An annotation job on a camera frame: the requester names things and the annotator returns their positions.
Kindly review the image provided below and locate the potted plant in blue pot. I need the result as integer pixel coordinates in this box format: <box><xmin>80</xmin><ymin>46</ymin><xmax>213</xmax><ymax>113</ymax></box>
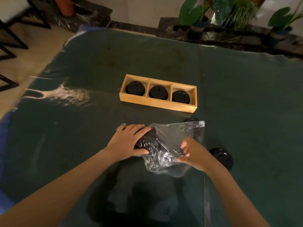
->
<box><xmin>265</xmin><ymin>0</ymin><xmax>303</xmax><ymax>46</ymax></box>

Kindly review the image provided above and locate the person's left forearm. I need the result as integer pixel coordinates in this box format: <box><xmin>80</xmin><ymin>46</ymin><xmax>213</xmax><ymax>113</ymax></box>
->
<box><xmin>0</xmin><ymin>148</ymin><xmax>119</xmax><ymax>227</ymax></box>

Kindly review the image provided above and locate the grassy potted plant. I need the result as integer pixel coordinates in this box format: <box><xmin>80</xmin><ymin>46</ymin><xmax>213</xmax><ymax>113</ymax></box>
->
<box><xmin>212</xmin><ymin>0</ymin><xmax>259</xmax><ymax>31</ymax></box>

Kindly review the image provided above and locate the terracotta plant pot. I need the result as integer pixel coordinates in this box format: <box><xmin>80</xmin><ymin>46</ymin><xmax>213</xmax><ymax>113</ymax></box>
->
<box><xmin>53</xmin><ymin>0</ymin><xmax>76</xmax><ymax>17</ymax></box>

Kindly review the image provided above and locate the clear plastic bag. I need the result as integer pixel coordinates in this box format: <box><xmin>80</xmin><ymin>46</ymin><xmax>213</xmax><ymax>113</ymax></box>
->
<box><xmin>134</xmin><ymin>120</ymin><xmax>205</xmax><ymax>178</ymax></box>

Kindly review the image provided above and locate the dark green table cover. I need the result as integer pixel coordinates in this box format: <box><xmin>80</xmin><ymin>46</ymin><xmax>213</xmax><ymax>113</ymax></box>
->
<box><xmin>0</xmin><ymin>27</ymin><xmax>303</xmax><ymax>227</ymax></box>

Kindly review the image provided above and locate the stack of black lids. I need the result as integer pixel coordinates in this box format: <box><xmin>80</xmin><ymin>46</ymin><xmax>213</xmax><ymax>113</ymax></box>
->
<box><xmin>134</xmin><ymin>127</ymin><xmax>164</xmax><ymax>155</ymax></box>

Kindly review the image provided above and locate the wooden three-compartment box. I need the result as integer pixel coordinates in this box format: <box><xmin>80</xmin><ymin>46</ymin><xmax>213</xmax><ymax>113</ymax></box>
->
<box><xmin>119</xmin><ymin>74</ymin><xmax>197</xmax><ymax>114</ymax></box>

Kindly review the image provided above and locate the person's right forearm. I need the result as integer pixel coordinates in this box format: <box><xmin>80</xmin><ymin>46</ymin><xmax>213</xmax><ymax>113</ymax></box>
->
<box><xmin>204</xmin><ymin>161</ymin><xmax>270</xmax><ymax>227</ymax></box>

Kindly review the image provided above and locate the person's left hand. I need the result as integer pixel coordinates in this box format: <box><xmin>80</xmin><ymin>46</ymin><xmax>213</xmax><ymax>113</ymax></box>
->
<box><xmin>105</xmin><ymin>124</ymin><xmax>152</xmax><ymax>162</ymax></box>

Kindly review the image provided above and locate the person's right hand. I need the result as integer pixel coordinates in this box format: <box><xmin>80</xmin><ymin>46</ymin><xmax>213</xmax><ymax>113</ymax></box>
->
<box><xmin>177</xmin><ymin>137</ymin><xmax>213</xmax><ymax>173</ymax></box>

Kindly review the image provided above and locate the broad-leaf potted plant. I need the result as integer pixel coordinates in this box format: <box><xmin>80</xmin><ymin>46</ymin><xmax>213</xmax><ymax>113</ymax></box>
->
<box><xmin>178</xmin><ymin>0</ymin><xmax>213</xmax><ymax>40</ymax></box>

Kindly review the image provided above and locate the black frame chair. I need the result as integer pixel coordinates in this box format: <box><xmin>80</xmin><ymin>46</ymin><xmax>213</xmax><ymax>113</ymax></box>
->
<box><xmin>0</xmin><ymin>0</ymin><xmax>51</xmax><ymax>92</ymax></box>

